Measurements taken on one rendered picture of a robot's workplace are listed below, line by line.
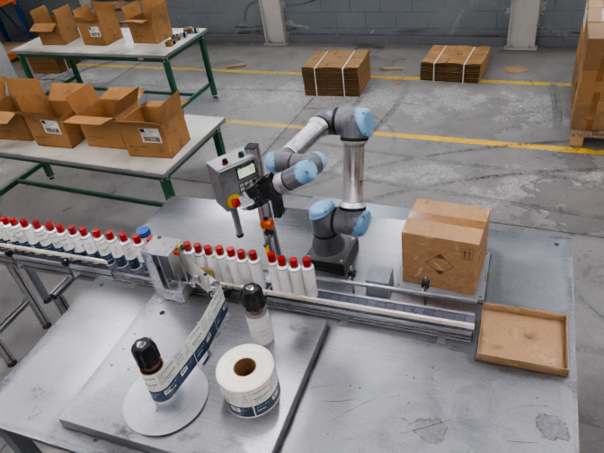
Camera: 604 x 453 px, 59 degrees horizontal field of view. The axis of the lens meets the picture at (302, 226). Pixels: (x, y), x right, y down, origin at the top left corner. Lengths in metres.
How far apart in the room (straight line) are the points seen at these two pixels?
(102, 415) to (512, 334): 1.53
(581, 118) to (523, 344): 3.08
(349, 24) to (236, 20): 1.69
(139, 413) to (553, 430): 1.38
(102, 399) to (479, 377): 1.36
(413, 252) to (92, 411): 1.35
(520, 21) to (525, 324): 5.19
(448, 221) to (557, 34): 5.09
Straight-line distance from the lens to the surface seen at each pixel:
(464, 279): 2.25
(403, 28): 7.33
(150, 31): 6.14
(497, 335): 2.19
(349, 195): 2.26
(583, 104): 4.94
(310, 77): 6.09
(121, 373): 2.24
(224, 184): 2.05
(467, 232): 2.17
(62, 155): 4.24
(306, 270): 2.15
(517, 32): 7.08
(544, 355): 2.16
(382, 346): 2.13
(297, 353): 2.07
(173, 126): 3.73
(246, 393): 1.83
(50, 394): 2.39
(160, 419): 2.03
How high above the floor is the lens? 2.47
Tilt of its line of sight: 37 degrees down
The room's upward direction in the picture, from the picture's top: 9 degrees counter-clockwise
